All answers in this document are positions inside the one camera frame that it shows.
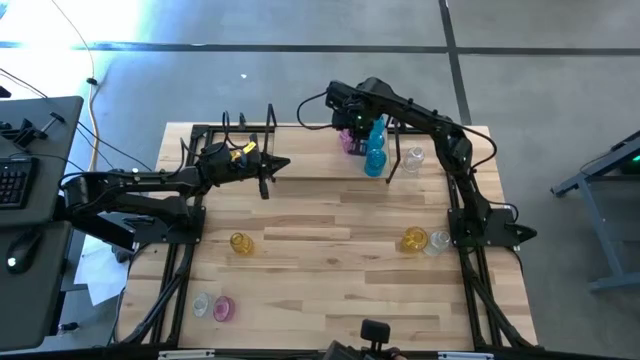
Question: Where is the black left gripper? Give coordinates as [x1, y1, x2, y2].
[202, 132, 292, 201]

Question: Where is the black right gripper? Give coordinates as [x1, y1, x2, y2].
[325, 79, 376, 157]

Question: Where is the pink tall ribbed glass vase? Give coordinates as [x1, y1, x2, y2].
[338, 128, 357, 154]

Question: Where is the yellow ribbed glass vase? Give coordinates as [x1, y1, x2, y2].
[229, 231, 255, 257]

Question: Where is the yellow textured glass vase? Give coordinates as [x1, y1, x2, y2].
[399, 226, 430, 255]

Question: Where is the pink squat glass vase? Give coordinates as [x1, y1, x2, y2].
[212, 295, 237, 324]

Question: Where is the clear ribbed glass vase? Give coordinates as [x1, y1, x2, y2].
[401, 146, 426, 176]

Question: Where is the clear squat glass vase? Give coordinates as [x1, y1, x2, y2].
[192, 292, 214, 319]

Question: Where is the black support beam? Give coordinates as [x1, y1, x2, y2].
[58, 212, 137, 252]

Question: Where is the white paper sheet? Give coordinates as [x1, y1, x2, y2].
[73, 234, 132, 307]

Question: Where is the white label strip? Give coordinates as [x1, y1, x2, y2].
[437, 351, 494, 360]
[158, 349, 216, 360]

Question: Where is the dark grey desk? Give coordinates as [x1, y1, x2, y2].
[0, 95, 85, 351]

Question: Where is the black desk clamp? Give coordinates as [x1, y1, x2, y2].
[0, 110, 66, 151]

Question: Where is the black keyboard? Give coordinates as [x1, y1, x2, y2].
[0, 156, 40, 211]

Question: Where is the black computer mouse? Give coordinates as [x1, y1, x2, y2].
[4, 228, 45, 276]

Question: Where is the black device with green light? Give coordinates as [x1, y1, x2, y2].
[607, 130, 640, 176]

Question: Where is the yellow extension cable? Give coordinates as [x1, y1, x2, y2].
[49, 0, 100, 191]

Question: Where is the black aluminium table frame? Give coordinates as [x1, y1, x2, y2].
[107, 122, 540, 354]

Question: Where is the grey metal cart frame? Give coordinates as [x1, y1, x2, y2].
[549, 128, 640, 294]

